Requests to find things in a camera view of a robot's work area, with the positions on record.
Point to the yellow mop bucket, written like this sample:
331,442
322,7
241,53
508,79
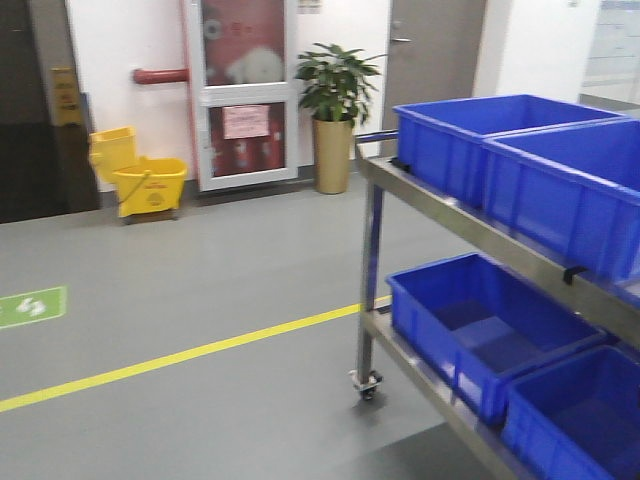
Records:
143,185

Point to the blue bin cart bottom right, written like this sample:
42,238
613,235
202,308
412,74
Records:
578,418

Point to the steel trolley cart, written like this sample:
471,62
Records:
597,300

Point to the blue bin cart top right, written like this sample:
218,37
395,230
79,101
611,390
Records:
574,190

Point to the grey door with handle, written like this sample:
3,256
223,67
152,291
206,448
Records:
432,52

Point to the blue bin cart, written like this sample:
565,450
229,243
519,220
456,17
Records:
481,326
578,418
574,190
442,142

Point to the potted plant gold pot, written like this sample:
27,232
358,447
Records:
337,94

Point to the blue bin cart top left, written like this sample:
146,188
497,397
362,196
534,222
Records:
442,142

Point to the blue bin cart bottom left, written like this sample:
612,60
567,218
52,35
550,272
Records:
481,326

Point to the fire hose cabinet door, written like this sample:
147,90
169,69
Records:
240,60

